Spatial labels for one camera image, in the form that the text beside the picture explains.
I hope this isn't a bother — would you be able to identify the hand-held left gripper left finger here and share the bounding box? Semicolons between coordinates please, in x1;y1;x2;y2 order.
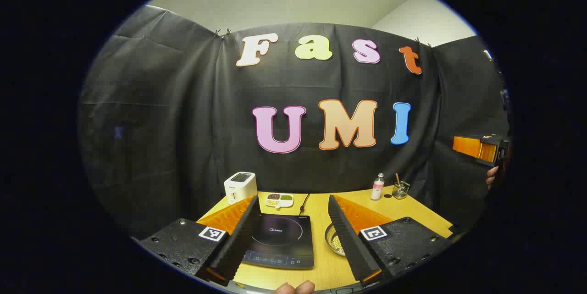
138;194;261;288

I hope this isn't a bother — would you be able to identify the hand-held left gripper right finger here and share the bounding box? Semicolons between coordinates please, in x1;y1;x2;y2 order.
327;194;455;288

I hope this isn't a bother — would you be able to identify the stainless steel pot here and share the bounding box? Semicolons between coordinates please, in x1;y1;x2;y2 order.
325;223;347;257

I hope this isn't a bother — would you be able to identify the black induction cooktop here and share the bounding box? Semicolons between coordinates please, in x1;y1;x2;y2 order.
242;213;315;270

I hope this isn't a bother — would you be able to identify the white toaster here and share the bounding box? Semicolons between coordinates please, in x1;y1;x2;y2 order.
224;172;258;205

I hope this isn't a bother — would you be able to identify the white divided dish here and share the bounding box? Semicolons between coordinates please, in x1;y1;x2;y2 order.
265;193;294;208

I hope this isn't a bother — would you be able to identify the clear bottle with pink label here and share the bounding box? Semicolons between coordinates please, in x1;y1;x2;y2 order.
371;173;386;201

